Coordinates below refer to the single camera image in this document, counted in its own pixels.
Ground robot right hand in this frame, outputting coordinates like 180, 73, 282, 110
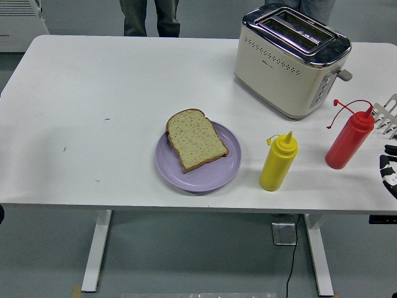
379, 144, 397, 201

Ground yellow squeeze bottle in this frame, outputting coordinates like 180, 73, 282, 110
259, 130, 299, 192

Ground black desk control panel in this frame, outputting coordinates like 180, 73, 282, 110
368, 215, 397, 225

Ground bread slice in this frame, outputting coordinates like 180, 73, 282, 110
167, 108, 230, 174
166, 122, 184, 165

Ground red squeeze bottle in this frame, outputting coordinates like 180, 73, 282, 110
324, 99, 375, 170

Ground silver metal tongs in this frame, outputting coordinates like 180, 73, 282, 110
371, 93, 397, 140

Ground white table leg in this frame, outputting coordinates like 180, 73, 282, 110
81, 209, 112, 293
303, 214, 335, 297

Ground metal floor socket box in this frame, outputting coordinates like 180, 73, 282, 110
272, 222, 298, 246

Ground cream and chrome toaster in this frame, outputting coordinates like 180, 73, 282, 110
233, 2, 354, 121

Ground purple plate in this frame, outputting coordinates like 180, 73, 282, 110
154, 120, 243, 192

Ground white appliance with vents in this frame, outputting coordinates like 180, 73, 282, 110
0, 0, 50, 53

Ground person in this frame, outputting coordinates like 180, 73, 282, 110
119, 0, 181, 38

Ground black floor cable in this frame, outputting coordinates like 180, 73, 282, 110
285, 215, 301, 298

